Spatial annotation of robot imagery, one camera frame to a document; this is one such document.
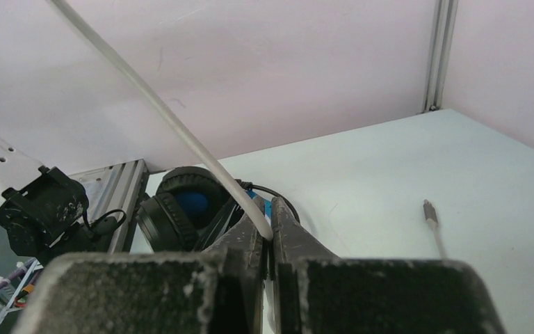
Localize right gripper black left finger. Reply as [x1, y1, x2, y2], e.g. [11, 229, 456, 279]
[13, 216, 265, 333]

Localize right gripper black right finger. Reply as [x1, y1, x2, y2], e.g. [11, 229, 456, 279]
[270, 198, 505, 333]

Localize white gaming headset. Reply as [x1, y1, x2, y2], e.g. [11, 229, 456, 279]
[51, 1, 437, 257]

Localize black headset with blue band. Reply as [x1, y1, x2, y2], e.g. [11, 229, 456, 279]
[136, 166, 301, 253]

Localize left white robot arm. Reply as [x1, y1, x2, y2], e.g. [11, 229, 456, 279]
[0, 137, 127, 266]

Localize left aluminium frame post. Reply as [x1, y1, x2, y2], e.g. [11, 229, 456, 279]
[421, 0, 459, 113]

